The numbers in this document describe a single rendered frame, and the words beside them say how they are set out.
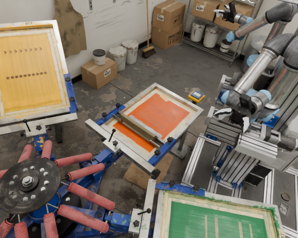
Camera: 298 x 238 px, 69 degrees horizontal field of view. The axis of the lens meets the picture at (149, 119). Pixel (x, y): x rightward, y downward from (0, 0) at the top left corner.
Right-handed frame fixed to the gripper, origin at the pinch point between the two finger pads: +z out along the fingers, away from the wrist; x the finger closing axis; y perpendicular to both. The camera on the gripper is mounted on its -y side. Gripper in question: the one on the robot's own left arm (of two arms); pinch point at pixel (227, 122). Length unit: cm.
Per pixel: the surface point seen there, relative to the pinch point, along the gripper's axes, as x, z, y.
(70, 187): 45, 63, 38
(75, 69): 291, -49, 105
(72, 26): 275, -53, 35
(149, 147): 56, -2, 65
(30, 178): 54, 77, 27
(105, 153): 66, 31, 55
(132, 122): 76, -2, 52
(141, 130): 66, -4, 55
